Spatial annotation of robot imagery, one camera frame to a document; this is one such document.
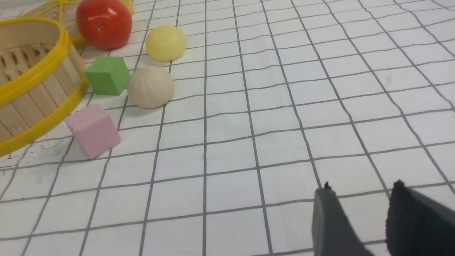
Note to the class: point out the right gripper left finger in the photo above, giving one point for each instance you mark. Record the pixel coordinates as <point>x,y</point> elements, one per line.
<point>332,233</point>

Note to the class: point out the green cube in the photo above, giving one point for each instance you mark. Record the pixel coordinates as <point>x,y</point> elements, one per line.
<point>108,75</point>

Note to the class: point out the red tomato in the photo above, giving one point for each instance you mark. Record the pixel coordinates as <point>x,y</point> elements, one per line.
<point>105,24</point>

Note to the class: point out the beige bun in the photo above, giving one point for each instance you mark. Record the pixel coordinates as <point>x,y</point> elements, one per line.
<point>150,87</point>

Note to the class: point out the pink cube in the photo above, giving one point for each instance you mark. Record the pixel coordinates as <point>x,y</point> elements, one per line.
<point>94,130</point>

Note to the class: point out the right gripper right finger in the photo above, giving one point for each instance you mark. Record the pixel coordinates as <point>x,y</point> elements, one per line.
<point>417,225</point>

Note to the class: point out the bamboo steamer tray yellow rim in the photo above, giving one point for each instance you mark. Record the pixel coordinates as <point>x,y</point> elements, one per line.
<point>42,79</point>

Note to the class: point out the yellow bun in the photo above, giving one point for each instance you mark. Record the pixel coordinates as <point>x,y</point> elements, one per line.
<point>166,43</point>

